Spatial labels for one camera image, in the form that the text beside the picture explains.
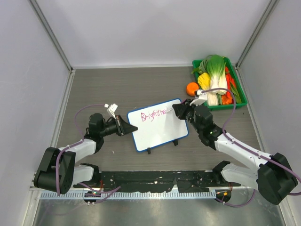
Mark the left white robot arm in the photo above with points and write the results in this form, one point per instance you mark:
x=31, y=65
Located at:
x=57, y=171

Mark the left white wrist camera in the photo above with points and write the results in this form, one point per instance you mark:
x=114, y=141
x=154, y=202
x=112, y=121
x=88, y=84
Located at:
x=111, y=109

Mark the green plastic basket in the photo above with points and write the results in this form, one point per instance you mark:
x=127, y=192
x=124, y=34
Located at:
x=240, y=91

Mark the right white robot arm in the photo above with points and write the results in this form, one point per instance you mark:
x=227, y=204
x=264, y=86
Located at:
x=270, y=175

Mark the toy bok choy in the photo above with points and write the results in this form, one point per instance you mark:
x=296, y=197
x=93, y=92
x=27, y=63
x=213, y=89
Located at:
x=216, y=69

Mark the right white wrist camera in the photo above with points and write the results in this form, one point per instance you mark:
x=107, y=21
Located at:
x=200, y=98

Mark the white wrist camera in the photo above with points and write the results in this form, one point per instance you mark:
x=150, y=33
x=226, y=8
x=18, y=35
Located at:
x=200, y=98
x=111, y=109

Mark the red toy peppers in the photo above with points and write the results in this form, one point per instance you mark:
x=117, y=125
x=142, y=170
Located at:
x=227, y=98

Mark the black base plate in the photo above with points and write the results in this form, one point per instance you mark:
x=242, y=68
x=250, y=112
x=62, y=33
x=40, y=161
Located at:
x=187, y=181

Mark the white slotted cable duct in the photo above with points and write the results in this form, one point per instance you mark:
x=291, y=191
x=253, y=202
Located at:
x=88, y=195

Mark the white marker magenta cap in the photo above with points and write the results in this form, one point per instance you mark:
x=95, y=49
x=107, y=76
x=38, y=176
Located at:
x=170, y=104

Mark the green toy pea pods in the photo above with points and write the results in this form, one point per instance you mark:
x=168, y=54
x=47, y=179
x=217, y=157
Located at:
x=235, y=93

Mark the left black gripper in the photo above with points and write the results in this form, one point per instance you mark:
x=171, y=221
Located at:
x=122, y=128

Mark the wire whiteboard stand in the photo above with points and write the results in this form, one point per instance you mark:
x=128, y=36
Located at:
x=163, y=146

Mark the blue framed whiteboard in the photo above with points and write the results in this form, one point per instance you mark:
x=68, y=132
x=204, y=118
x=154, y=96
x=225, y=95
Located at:
x=155, y=126

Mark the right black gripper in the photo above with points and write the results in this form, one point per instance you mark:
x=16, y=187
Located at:
x=181, y=108

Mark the orange toy fruit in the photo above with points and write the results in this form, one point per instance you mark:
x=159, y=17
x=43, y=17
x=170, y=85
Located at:
x=191, y=88

